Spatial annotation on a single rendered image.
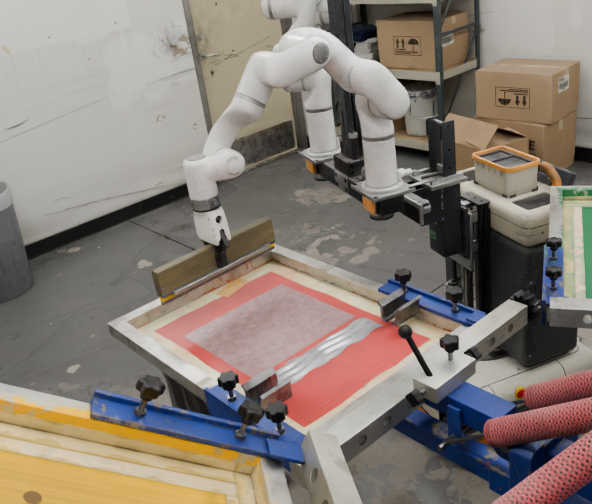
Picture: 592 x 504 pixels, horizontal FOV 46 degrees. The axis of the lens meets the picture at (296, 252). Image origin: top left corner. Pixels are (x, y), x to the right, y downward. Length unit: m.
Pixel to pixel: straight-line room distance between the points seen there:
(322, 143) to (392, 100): 0.57
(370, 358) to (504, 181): 1.10
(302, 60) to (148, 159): 3.77
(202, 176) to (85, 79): 3.46
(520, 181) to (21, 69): 3.44
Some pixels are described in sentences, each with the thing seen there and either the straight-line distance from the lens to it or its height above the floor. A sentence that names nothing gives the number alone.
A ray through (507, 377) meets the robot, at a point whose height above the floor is 0.28.
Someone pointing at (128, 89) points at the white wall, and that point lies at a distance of 5.34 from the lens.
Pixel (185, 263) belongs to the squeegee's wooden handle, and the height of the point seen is 1.13.
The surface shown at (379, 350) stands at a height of 0.96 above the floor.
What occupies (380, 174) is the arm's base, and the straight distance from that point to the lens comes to 2.07.
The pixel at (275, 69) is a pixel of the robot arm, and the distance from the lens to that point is 1.76.
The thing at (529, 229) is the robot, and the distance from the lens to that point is 2.46.
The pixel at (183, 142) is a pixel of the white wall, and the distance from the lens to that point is 5.61.
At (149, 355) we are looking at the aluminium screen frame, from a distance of 1.78.
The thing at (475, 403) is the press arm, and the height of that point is 1.04.
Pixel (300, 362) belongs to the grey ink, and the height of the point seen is 0.96.
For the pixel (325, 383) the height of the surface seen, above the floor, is 0.96.
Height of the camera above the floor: 1.90
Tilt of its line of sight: 25 degrees down
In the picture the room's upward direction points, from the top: 8 degrees counter-clockwise
